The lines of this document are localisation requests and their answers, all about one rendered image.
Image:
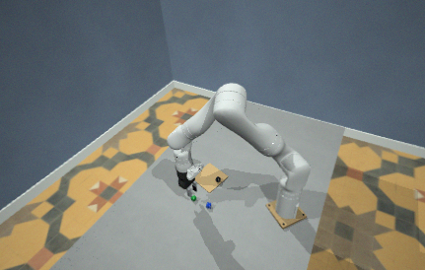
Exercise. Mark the tan square mat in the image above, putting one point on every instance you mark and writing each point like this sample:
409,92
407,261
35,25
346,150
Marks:
207,177

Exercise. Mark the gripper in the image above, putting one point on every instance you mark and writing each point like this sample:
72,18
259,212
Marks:
186,175

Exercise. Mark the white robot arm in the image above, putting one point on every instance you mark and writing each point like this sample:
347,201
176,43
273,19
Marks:
228,107

